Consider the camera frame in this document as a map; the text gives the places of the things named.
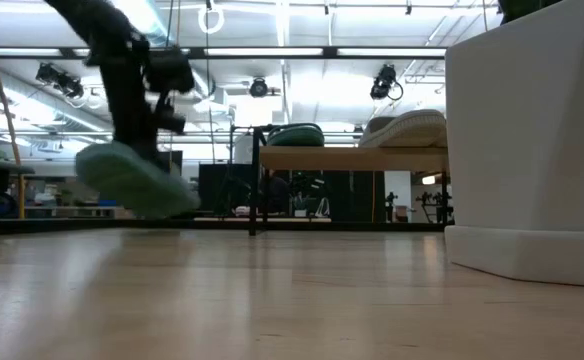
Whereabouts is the long light bar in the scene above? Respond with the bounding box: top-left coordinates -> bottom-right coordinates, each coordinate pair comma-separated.
0,46 -> 447,61

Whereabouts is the hanging black cable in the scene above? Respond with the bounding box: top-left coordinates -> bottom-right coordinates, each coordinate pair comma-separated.
153,0 -> 174,147

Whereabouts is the white cable loop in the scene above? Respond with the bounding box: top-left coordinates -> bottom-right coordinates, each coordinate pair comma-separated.
197,4 -> 226,35

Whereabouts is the black aluminium rig frame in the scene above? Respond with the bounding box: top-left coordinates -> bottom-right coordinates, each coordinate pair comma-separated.
0,217 -> 446,234

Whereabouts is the person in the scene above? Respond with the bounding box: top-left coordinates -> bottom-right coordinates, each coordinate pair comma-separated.
265,174 -> 292,216

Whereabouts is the black desk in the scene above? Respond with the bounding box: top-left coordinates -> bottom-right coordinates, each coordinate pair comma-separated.
0,158 -> 36,176

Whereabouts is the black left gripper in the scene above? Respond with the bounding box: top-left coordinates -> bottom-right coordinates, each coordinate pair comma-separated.
99,54 -> 188,159

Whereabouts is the wooden shelf with black legs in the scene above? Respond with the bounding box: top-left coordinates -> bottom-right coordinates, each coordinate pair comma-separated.
248,124 -> 449,238

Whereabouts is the green rubber slide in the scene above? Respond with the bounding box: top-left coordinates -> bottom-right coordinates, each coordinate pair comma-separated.
266,122 -> 326,148
75,141 -> 202,219

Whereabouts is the white plant pot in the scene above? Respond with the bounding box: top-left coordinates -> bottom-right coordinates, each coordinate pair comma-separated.
444,0 -> 584,290

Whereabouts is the black partition panel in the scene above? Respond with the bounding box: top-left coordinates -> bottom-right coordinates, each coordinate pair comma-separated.
291,169 -> 386,223

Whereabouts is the black ceiling spotlight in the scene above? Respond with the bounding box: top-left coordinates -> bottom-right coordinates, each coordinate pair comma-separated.
369,63 -> 405,102
248,75 -> 270,99
34,61 -> 85,100

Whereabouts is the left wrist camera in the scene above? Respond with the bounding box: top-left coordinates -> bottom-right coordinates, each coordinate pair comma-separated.
144,46 -> 197,95

